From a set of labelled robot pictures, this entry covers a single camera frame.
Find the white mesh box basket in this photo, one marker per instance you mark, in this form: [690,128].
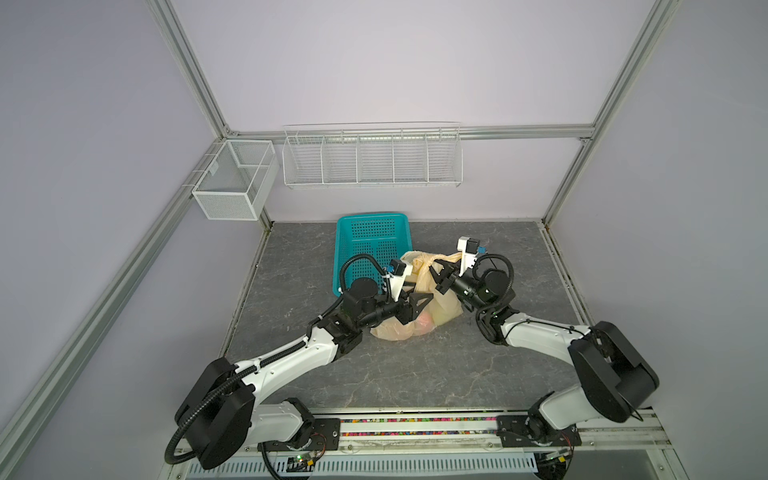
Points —
[237,181]

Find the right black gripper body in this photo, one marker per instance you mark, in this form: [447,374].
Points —
[457,279]

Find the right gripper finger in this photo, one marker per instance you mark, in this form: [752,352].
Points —
[438,270]
[437,287]

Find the teal plastic basket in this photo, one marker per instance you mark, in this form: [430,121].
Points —
[384,236]

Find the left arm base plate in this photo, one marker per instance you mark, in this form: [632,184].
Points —
[321,434]

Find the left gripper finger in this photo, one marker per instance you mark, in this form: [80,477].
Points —
[424,318]
[418,298]

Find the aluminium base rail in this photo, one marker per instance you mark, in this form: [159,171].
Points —
[431,430]

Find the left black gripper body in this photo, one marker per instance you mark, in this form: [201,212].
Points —
[403,311]

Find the white wire wall rack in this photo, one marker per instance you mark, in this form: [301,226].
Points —
[387,154]

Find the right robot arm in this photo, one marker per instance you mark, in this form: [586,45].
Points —
[614,380]

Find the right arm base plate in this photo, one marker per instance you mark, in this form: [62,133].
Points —
[522,430]

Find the white vent grille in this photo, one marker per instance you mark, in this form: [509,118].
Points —
[427,465]

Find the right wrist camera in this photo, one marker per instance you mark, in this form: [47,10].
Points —
[470,249]

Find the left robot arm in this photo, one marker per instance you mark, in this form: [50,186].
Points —
[226,409]

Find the large red fake strawberry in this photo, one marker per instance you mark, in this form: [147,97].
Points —
[422,330]

